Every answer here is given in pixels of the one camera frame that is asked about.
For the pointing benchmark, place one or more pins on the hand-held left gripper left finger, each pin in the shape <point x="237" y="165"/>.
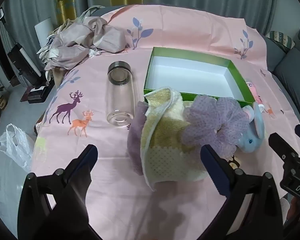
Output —
<point x="91" y="157"/>

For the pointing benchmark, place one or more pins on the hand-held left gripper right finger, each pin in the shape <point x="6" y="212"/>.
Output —
<point x="212" y="165"/>

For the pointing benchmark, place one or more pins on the blue plush toy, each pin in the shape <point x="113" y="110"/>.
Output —
<point x="250" y="140"/>

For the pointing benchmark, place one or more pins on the purple mesh scrunchie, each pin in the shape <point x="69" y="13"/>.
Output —
<point x="215" y="122"/>

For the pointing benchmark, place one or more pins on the yellow white towel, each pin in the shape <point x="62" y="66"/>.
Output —
<point x="165" y="155"/>

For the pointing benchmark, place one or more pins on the purple plush cloth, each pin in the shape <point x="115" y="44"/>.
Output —
<point x="136" y="135"/>

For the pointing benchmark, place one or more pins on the green cardboard box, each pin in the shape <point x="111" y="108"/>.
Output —
<point x="190" y="67"/>

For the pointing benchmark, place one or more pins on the grey sofa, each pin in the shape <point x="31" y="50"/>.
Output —
<point x="295" y="75"/>

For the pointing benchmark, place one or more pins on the pink bottle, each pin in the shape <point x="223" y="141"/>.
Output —
<point x="253" y="90"/>

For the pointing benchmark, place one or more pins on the clear glass bottle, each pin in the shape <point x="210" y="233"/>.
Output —
<point x="120" y="92"/>

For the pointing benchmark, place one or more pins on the white plastic bag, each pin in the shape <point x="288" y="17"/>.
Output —
<point x="12" y="145"/>

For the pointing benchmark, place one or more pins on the dark wooden base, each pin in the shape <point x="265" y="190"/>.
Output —
<point x="37" y="95"/>

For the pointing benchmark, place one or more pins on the patterned cushion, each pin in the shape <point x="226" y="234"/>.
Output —
<point x="280" y="38"/>

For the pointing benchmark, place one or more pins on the crumpled beige cloth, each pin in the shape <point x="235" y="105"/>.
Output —
<point x="77" y="45"/>

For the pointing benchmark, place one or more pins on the black stand with silver bar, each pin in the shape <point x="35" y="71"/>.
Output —
<point x="22" y="62"/>

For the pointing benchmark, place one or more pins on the pink deer print bedsheet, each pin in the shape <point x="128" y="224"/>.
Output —
<point x="190" y="30"/>

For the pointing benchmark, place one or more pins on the yellow patterned curtain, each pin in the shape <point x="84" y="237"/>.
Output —
<point x="63" y="2"/>

